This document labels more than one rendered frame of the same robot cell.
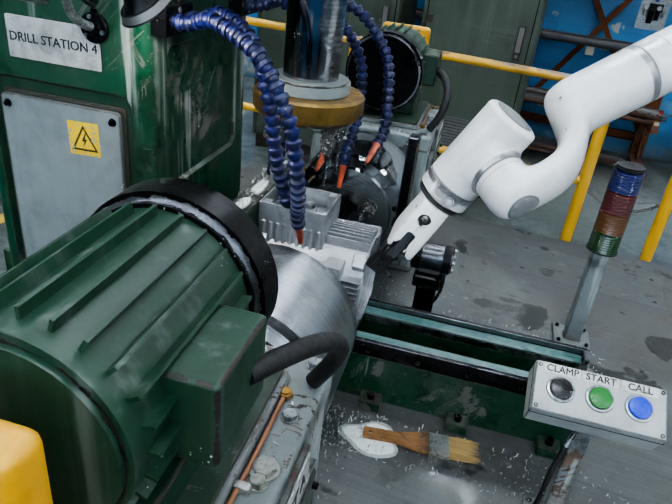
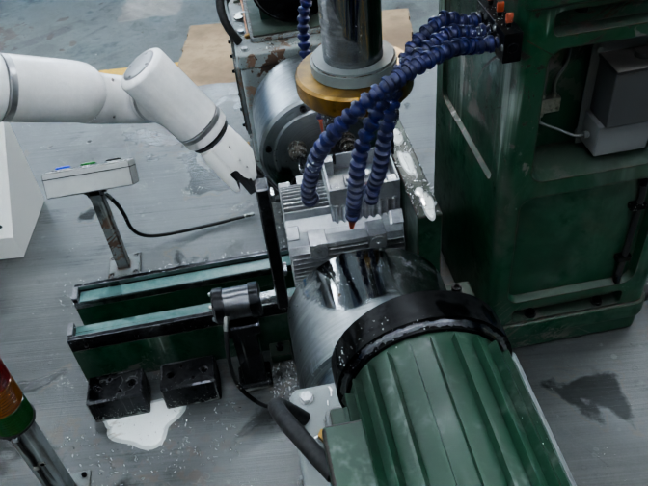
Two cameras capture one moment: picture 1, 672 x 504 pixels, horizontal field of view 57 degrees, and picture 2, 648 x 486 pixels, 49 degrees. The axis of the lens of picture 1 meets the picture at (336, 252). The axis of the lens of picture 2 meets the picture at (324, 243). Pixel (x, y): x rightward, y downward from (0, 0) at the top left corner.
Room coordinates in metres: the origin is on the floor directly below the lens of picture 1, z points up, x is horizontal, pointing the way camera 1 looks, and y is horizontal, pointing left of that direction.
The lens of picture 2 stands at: (1.89, -0.27, 1.88)
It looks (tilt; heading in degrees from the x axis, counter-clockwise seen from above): 43 degrees down; 164
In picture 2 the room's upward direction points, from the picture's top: 7 degrees counter-clockwise
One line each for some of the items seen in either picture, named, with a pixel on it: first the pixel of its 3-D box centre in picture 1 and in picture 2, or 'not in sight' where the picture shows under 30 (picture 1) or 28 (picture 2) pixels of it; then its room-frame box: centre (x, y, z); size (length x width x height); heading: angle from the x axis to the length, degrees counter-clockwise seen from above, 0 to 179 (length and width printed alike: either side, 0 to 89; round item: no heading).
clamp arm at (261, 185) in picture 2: (404, 199); (272, 248); (1.09, -0.12, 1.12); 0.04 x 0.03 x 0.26; 78
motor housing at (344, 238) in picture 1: (316, 266); (340, 228); (0.98, 0.03, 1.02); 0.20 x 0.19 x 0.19; 78
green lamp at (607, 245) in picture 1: (604, 240); (7, 411); (1.17, -0.55, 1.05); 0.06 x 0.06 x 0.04
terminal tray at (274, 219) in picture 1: (300, 215); (360, 184); (0.99, 0.07, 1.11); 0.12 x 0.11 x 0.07; 78
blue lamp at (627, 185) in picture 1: (626, 180); not in sight; (1.17, -0.55, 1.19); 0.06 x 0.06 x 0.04
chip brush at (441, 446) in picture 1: (421, 442); not in sight; (0.78, -0.19, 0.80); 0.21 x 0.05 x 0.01; 85
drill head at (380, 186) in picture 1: (357, 190); (383, 364); (1.31, -0.03, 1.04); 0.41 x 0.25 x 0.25; 168
